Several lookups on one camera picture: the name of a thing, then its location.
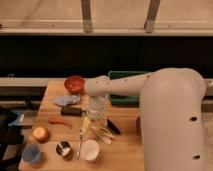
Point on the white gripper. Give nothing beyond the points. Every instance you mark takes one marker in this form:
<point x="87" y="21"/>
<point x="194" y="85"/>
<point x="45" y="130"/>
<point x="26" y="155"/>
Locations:
<point x="95" y="111"/>

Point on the peeled banana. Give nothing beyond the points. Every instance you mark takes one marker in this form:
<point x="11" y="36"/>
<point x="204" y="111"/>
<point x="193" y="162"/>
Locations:
<point x="103" y="134"/>

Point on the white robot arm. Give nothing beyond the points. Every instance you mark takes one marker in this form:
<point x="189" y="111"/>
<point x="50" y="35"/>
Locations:
<point x="170" y="115"/>

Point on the green plastic tray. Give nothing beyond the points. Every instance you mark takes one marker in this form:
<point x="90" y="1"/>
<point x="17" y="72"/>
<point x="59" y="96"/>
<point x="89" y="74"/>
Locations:
<point x="118" y="100"/>

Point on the black rectangular block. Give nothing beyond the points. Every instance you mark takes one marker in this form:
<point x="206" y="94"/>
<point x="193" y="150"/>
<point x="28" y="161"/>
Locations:
<point x="72" y="111"/>

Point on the white cup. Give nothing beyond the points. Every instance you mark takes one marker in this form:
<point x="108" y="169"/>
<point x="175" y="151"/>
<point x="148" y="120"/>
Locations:
<point x="90" y="150"/>

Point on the crumpled light blue cloth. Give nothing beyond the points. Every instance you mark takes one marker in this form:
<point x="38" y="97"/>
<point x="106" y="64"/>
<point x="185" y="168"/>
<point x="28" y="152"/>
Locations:
<point x="67" y="100"/>

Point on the orange carrot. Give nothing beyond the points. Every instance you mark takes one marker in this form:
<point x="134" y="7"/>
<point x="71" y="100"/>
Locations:
<point x="59" y="121"/>

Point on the small metal cup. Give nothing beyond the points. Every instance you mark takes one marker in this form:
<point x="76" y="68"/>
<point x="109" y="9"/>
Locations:
<point x="63" y="149"/>

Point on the orange bowl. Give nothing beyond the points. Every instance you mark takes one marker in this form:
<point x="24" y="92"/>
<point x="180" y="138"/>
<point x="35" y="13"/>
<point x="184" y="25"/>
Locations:
<point x="74" y="84"/>

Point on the red yellow apple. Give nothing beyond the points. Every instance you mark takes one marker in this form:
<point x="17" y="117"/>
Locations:
<point x="41" y="134"/>

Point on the purple bowl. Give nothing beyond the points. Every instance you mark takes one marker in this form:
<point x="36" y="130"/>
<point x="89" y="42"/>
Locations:
<point x="138" y="126"/>

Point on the blue plastic cup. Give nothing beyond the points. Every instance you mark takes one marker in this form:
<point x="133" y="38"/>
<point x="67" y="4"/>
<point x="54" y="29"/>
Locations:
<point x="31" y="154"/>

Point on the black handled peeler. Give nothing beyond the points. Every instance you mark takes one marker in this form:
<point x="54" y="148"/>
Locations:
<point x="110" y="125"/>

